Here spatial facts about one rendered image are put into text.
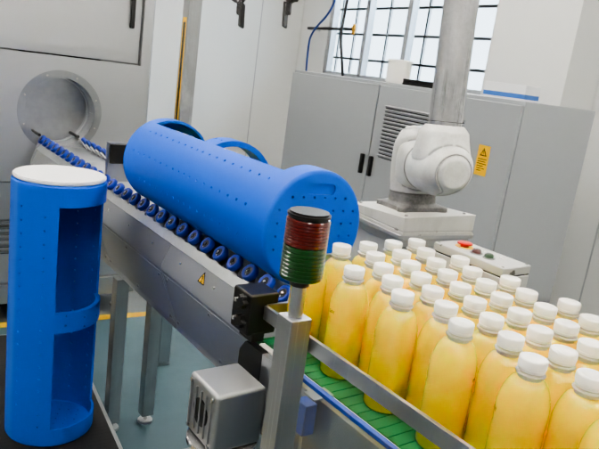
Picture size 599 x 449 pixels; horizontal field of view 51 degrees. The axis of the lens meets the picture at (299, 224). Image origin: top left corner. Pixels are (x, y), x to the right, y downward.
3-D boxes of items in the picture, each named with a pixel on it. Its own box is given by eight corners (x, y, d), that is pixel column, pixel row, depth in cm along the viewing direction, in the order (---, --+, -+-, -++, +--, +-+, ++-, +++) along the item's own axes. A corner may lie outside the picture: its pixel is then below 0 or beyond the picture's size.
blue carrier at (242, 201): (195, 200, 228) (205, 121, 222) (349, 283, 160) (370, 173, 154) (118, 199, 211) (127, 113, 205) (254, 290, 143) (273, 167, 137)
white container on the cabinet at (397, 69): (398, 84, 408) (402, 61, 404) (414, 85, 395) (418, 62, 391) (379, 81, 400) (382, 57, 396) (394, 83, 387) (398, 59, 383)
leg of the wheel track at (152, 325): (149, 415, 259) (160, 271, 245) (154, 423, 255) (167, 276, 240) (135, 419, 256) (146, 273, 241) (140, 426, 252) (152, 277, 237)
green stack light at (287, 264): (305, 268, 96) (309, 237, 95) (331, 282, 91) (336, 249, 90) (270, 271, 93) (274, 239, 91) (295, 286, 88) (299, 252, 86)
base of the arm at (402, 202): (414, 201, 229) (416, 186, 228) (448, 212, 209) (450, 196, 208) (370, 200, 223) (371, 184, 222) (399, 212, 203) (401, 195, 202)
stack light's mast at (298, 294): (299, 305, 98) (314, 205, 94) (324, 321, 93) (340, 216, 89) (266, 309, 94) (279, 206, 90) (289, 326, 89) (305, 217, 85)
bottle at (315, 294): (324, 345, 133) (337, 256, 128) (303, 355, 127) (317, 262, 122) (296, 333, 137) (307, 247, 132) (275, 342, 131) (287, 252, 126)
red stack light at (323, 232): (309, 236, 95) (313, 211, 94) (336, 249, 90) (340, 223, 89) (274, 239, 91) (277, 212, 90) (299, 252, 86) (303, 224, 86)
